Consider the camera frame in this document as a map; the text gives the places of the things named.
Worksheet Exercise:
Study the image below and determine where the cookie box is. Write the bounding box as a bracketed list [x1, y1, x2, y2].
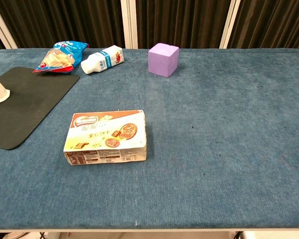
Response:
[63, 110, 148, 166]

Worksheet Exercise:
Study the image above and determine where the blue table cloth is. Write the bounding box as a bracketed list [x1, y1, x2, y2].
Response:
[0, 48, 299, 230]

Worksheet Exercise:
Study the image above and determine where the purple foam cube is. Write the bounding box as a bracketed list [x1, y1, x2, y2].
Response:
[148, 42, 179, 79]

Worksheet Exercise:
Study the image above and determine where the white milk bottle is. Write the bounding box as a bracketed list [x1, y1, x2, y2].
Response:
[80, 45, 125, 75]

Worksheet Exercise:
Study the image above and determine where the blue snack chip bag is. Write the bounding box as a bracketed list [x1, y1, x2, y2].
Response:
[32, 40, 90, 74]

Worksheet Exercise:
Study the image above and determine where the black mat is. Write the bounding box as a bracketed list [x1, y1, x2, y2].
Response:
[0, 66, 81, 150]

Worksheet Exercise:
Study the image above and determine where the dark curtain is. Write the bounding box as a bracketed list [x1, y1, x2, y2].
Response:
[0, 0, 299, 50]

